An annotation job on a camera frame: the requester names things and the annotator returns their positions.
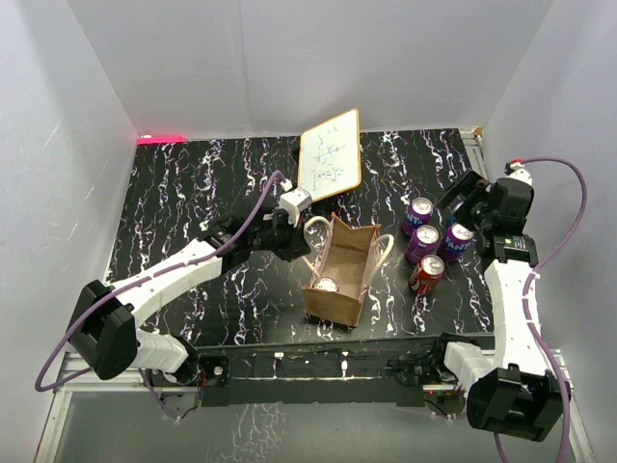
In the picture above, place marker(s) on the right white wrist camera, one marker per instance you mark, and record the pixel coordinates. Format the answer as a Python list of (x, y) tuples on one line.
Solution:
[(515, 169)]

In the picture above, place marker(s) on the purple soda can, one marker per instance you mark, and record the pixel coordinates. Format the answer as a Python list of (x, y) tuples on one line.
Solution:
[(425, 241), (418, 213)]

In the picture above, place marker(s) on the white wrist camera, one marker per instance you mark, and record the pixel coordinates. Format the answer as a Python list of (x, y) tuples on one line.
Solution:
[(294, 203), (515, 169)]

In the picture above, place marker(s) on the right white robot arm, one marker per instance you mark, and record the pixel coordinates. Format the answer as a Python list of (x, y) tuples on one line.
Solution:
[(516, 393)]

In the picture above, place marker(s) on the red soda can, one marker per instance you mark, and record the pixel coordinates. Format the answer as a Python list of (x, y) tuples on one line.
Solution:
[(427, 274)]

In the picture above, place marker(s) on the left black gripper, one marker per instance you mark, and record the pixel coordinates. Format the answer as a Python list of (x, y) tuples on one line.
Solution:
[(297, 245)]

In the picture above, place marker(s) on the patterned canvas tote bag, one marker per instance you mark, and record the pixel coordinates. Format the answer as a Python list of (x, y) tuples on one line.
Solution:
[(351, 256)]

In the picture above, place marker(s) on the black front base bar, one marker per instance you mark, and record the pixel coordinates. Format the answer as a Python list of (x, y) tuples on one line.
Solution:
[(404, 372)]

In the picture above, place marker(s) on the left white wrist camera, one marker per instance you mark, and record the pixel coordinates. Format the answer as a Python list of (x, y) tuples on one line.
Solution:
[(294, 203)]

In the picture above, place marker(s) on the small wood-framed whiteboard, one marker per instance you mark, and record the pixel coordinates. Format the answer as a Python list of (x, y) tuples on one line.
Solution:
[(330, 158)]

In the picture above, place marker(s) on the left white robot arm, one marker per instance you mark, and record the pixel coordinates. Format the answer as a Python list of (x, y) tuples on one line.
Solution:
[(107, 322)]

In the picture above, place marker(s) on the pink tape strip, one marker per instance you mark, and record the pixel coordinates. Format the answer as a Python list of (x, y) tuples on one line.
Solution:
[(161, 139)]

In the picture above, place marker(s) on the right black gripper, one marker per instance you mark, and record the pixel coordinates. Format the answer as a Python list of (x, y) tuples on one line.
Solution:
[(471, 186)]

